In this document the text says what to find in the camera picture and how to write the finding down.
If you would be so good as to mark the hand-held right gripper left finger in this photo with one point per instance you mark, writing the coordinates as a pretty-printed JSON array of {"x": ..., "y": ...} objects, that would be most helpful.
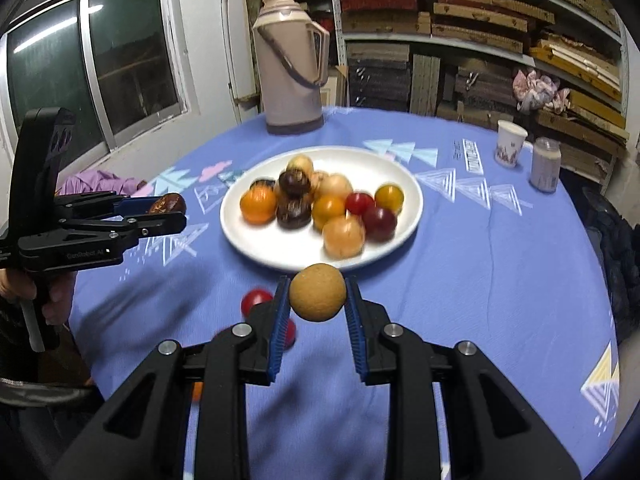
[{"x": 276, "y": 350}]

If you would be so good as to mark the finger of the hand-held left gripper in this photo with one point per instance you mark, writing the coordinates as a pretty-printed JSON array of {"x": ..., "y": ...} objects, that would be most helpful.
[
  {"x": 160, "y": 224},
  {"x": 132, "y": 206}
]

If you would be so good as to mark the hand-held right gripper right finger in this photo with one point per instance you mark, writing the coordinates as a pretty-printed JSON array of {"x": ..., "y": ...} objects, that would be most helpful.
[{"x": 359, "y": 350}]

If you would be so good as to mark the cherry tomato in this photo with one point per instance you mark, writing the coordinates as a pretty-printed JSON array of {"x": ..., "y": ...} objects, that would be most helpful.
[
  {"x": 256, "y": 301},
  {"x": 359, "y": 203},
  {"x": 289, "y": 334}
]

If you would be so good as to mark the tan round longan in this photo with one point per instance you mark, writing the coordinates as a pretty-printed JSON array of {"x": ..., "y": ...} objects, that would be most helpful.
[{"x": 317, "y": 292}]

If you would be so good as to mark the large tangerine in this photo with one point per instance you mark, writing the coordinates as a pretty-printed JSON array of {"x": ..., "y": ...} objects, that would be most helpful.
[{"x": 197, "y": 390}]

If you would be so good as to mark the white plate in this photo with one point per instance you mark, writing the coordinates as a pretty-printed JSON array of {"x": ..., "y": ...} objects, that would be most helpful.
[{"x": 250, "y": 245}]

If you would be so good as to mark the large yellow pepino melon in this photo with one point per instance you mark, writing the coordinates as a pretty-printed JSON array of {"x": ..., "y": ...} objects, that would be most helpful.
[{"x": 343, "y": 236}]

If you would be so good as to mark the dark red plum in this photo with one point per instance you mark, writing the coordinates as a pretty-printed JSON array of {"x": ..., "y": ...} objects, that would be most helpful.
[{"x": 379, "y": 222}]

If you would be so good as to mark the smooth orange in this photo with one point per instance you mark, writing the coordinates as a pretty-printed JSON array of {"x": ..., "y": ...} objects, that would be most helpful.
[{"x": 328, "y": 211}]

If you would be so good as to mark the small tan pepino melon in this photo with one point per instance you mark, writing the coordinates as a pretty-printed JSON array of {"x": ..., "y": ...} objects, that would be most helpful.
[{"x": 300, "y": 164}]

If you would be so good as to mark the orange with green stem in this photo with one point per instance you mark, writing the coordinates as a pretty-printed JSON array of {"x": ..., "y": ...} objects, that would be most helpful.
[{"x": 389, "y": 197}]

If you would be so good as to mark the speckled pepino melon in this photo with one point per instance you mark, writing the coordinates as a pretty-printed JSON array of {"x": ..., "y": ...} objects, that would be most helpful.
[{"x": 334, "y": 187}]

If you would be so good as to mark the small yellow loquat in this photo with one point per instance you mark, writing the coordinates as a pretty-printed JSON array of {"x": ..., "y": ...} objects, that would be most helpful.
[{"x": 320, "y": 177}]

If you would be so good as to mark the person's left hand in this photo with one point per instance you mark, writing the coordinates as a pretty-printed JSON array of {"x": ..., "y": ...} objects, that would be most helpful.
[{"x": 62, "y": 300}]

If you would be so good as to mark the purple cloth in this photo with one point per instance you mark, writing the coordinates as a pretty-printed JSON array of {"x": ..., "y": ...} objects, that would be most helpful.
[{"x": 100, "y": 180}]

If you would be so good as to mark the blue printed tablecloth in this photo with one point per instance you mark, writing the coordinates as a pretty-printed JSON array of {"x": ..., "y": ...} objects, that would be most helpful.
[{"x": 475, "y": 285}]

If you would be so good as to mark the white wooden plank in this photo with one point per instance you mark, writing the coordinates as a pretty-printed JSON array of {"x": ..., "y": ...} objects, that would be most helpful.
[{"x": 232, "y": 60}]

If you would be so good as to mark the beige thermos flask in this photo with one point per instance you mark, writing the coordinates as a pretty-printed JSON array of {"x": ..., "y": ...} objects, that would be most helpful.
[{"x": 287, "y": 75}]

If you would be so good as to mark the white paper cup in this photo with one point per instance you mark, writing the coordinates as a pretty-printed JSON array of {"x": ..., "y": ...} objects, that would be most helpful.
[{"x": 509, "y": 142}]

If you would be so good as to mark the grey drink can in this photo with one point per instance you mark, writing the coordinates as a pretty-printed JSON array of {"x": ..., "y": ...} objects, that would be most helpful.
[{"x": 545, "y": 167}]

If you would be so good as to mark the white metal shelf rack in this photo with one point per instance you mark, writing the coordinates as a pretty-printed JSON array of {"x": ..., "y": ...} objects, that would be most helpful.
[{"x": 335, "y": 20}]

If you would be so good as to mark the black jacket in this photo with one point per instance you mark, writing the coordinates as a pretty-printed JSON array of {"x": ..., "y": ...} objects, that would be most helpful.
[{"x": 620, "y": 260}]

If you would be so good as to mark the pink crumpled cloth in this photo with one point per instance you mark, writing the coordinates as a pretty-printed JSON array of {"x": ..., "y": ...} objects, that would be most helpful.
[{"x": 537, "y": 90}]

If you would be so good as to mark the aluminium frame window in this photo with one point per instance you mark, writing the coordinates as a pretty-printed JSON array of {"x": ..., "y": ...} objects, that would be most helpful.
[{"x": 130, "y": 60}]

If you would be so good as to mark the beige picture frame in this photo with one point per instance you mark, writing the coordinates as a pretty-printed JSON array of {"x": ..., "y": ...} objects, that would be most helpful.
[{"x": 336, "y": 87}]

